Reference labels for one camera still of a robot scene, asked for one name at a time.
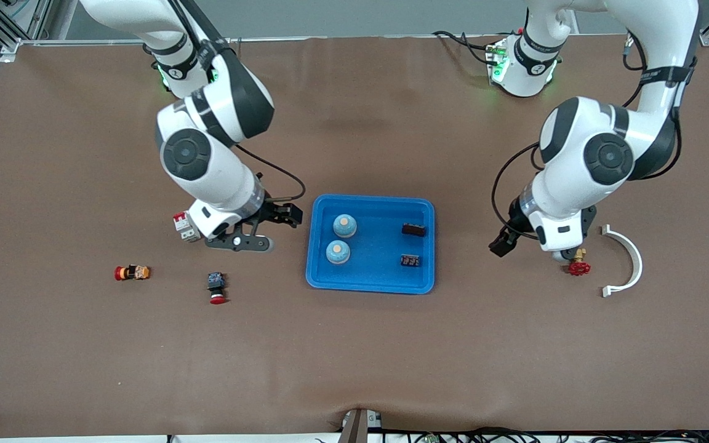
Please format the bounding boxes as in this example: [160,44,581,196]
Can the aluminium frame with struts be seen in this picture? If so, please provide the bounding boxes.
[0,0,54,56]

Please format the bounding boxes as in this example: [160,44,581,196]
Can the blue plastic tray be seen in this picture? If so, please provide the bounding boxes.
[305,194,436,295]

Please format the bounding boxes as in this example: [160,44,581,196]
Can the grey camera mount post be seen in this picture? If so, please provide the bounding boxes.
[337,408,383,443]

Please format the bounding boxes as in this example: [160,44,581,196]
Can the brass valve red handwheel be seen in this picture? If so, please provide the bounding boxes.
[567,247,591,277]

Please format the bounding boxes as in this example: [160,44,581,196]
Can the white curved plastic bracket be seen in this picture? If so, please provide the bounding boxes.
[601,224,644,298]

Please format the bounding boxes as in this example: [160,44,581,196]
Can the red emergency stop button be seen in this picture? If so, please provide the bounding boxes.
[207,272,228,305]

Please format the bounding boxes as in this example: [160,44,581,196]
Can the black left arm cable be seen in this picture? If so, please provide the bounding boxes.
[491,34,683,238]

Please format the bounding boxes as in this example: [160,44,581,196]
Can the white red circuit breaker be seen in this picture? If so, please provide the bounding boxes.
[172,211,201,243]

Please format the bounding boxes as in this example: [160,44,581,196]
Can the black left base cables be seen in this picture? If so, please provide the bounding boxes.
[433,30,518,66]

